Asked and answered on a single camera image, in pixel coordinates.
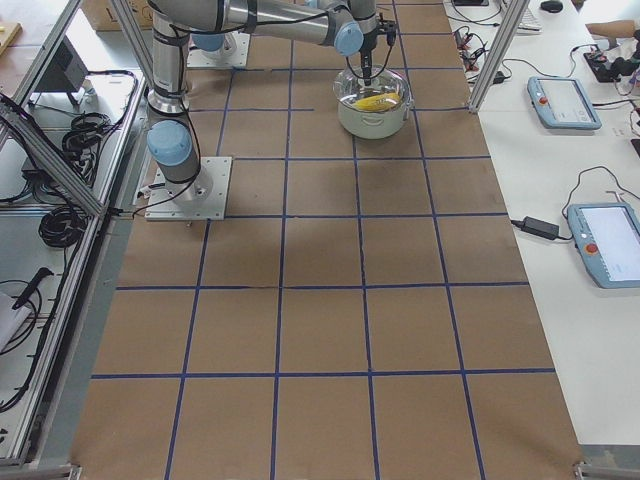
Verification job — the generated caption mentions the far teach pendant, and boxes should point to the far teach pendant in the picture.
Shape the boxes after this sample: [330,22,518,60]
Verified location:
[527,77,601,131]

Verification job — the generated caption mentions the computer mouse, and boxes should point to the computer mouse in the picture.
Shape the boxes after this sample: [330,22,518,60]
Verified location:
[539,0,564,14]

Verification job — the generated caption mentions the black power brick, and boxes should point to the black power brick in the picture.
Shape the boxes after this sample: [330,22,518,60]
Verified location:
[521,216,559,240]

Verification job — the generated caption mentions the cardboard box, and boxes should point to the cardboard box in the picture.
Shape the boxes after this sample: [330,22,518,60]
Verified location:
[82,0,156,32]

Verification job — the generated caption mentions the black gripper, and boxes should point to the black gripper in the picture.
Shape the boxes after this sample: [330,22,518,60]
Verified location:
[360,19,376,85]

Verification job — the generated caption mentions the coiled black cables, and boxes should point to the coiled black cables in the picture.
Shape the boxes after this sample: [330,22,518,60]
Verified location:
[38,205,86,249]

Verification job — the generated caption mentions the pale green cooking pot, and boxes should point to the pale green cooking pot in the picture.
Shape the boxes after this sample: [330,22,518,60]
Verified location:
[337,66,414,140]

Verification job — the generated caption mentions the yellow corn cob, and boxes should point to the yellow corn cob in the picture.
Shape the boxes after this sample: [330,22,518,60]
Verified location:
[352,92,401,112]

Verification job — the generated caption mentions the teach pendant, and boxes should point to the teach pendant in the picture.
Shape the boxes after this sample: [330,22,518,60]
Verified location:
[567,202,639,289]
[527,77,601,131]

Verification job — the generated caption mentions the aluminium frame post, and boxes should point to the aluminium frame post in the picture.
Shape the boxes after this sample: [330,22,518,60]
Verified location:
[468,0,529,114]

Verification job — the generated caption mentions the near teach pendant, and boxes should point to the near teach pendant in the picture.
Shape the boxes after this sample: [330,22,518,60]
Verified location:
[567,202,639,289]

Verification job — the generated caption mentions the glass pot lid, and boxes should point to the glass pot lid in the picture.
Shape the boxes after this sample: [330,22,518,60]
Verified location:
[333,69,411,111]

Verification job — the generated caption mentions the black monitor box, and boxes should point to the black monitor box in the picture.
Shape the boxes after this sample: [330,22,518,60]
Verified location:
[35,36,88,93]

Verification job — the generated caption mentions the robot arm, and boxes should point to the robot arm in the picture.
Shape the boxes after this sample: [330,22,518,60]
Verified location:
[140,0,383,221]

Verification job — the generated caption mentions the aluminium frame rail left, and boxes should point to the aluminium frame rail left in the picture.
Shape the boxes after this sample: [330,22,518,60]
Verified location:
[1,1,152,476]

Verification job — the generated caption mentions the black handheld tool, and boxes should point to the black handheld tool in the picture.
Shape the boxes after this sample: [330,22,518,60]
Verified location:
[12,267,53,310]

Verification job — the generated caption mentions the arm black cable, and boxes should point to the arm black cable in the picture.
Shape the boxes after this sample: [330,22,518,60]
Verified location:
[344,13,399,81]

